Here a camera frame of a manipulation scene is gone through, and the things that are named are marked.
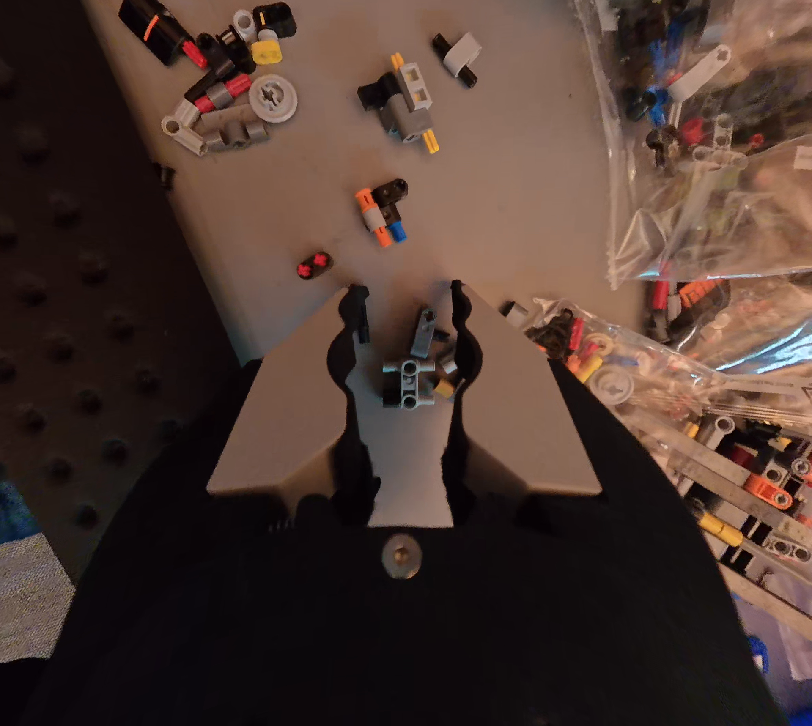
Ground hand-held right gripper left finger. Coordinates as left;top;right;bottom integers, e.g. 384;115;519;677
206;285;381;528

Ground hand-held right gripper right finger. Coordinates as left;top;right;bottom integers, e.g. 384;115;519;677
442;279;603;528

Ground short black lego pin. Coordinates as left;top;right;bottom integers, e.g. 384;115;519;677
348;283;373;345

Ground large clear bag white label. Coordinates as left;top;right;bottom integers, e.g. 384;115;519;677
542;0;812;290

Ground loose small lego pieces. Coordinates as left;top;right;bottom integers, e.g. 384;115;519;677
382;305;468;411

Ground black red lego pin block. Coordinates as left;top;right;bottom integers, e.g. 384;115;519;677
296;251;336;282

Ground orange grey lego pin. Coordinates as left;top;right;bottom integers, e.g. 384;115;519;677
353;187;395;249

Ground pile of clear lego bags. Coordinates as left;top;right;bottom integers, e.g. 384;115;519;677
523;0;812;726

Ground grey lego pulley wheel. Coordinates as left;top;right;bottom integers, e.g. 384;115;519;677
248;73;299;125

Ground light grey lego T beam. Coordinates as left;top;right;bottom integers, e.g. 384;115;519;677
691;113;750;169

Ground grey yellow lego connector assembly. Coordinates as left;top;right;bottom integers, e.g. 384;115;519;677
357;52;441;155

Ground grey lego connector black pin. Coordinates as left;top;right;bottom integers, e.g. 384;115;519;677
432;31;483;90

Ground black yellow lego connector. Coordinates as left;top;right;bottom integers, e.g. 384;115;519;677
250;1;298;66

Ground black lego panel red stripe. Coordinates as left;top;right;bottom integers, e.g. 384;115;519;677
117;0;208;69

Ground small clear bag of pins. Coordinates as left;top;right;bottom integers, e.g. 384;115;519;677
523;295;812;424

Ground black perforated pad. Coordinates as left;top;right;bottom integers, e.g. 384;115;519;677
0;0;246;582

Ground orange blue black connector cluster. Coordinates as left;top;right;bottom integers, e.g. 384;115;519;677
370;178;411;245

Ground person's leg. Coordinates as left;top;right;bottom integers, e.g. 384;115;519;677
0;477;40;544

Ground small blue labelled tag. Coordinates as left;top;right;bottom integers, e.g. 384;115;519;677
745;633;772;677

